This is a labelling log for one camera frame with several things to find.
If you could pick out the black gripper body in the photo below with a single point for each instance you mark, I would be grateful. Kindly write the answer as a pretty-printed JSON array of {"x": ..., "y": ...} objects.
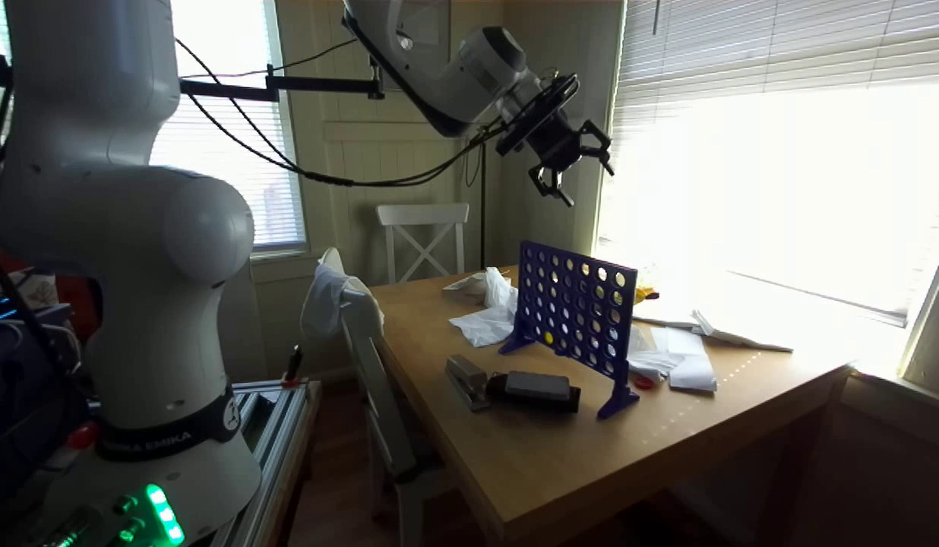
[{"x": 548, "y": 122}]

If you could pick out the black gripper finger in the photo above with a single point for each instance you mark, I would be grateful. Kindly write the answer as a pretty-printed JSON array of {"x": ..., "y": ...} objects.
[
  {"x": 552, "y": 183},
  {"x": 597, "y": 146}
]

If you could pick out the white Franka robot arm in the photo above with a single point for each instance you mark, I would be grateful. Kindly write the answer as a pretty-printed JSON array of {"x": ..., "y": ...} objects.
[{"x": 114, "y": 233}]

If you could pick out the crumpled white paper towel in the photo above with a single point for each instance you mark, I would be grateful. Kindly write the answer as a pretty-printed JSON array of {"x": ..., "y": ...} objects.
[{"x": 488, "y": 326}]

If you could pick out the thin floor lamp pole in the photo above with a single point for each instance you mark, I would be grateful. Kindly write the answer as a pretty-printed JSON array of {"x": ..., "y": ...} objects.
[{"x": 481, "y": 222}]

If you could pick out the blue connect four board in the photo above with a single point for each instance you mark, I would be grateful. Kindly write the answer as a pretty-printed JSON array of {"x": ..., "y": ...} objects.
[{"x": 577, "y": 305}]

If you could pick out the white wooden cross-back chair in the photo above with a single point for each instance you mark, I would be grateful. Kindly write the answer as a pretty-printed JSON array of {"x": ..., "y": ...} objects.
[{"x": 423, "y": 213}]

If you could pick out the small yellow object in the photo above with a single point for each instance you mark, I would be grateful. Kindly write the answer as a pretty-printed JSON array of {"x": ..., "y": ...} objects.
[{"x": 646, "y": 292}]

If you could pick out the white window blind wide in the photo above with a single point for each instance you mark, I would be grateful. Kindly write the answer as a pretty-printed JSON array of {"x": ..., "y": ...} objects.
[{"x": 791, "y": 153}]

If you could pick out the black rectangular box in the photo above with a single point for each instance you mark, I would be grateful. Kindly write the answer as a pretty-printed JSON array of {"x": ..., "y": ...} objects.
[{"x": 536, "y": 391}]

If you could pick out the grey metal stapler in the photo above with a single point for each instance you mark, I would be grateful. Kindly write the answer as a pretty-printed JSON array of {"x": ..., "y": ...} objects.
[{"x": 470, "y": 380}]

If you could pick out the small red game disc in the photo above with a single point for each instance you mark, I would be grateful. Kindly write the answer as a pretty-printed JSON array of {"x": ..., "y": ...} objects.
[{"x": 646, "y": 380}]

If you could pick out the white plastic bag on chair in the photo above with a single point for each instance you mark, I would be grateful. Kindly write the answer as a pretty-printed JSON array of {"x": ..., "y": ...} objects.
[{"x": 333, "y": 289}]

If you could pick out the white chair beside table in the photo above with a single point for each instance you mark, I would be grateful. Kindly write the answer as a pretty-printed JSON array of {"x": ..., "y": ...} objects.
[{"x": 373, "y": 404}]

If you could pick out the white window blind narrow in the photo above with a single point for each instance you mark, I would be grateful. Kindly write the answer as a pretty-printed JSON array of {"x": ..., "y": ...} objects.
[{"x": 236, "y": 170}]

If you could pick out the dark equipment bag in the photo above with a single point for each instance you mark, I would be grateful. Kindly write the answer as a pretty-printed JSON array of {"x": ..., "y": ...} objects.
[{"x": 22, "y": 404}]

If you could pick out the black camera stand boom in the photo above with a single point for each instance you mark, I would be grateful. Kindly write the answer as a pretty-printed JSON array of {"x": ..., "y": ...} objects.
[{"x": 286, "y": 86}]

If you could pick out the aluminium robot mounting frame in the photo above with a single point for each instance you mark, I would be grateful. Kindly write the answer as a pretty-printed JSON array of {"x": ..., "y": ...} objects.
[{"x": 274, "y": 437}]

